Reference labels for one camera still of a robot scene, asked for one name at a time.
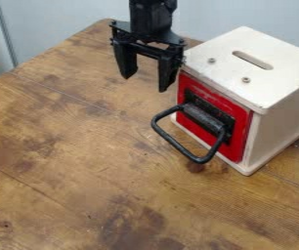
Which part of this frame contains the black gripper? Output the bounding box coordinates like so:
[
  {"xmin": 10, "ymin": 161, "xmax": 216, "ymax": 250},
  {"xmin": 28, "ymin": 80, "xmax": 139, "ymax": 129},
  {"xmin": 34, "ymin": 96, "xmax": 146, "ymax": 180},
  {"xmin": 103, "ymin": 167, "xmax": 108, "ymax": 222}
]
[{"xmin": 111, "ymin": 2, "xmax": 186, "ymax": 93}]

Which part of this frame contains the black metal drawer handle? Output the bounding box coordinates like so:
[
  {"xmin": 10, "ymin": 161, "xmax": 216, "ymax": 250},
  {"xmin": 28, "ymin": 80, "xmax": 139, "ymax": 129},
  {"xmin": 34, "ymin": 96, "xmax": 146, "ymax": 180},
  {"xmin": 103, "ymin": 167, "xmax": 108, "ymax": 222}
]
[{"xmin": 150, "ymin": 103, "xmax": 228, "ymax": 165}]

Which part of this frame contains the white wooden drawer cabinet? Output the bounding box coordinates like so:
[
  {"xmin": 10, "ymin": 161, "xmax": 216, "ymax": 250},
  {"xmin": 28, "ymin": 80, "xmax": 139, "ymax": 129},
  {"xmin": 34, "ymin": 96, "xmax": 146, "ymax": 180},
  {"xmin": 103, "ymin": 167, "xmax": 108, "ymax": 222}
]
[{"xmin": 178, "ymin": 26, "xmax": 299, "ymax": 176}]

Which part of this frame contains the red wooden drawer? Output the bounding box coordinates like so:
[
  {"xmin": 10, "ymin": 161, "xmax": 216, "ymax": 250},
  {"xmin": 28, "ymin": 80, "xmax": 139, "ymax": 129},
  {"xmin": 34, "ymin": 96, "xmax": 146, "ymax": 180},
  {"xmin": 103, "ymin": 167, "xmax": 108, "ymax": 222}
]
[{"xmin": 178, "ymin": 72, "xmax": 254, "ymax": 163}]

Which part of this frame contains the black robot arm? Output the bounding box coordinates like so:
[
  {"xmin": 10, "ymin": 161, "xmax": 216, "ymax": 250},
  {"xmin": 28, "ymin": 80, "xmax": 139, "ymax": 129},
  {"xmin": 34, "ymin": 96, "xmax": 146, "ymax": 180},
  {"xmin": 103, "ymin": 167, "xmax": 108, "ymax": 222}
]
[{"xmin": 110, "ymin": 0, "xmax": 187, "ymax": 93}]

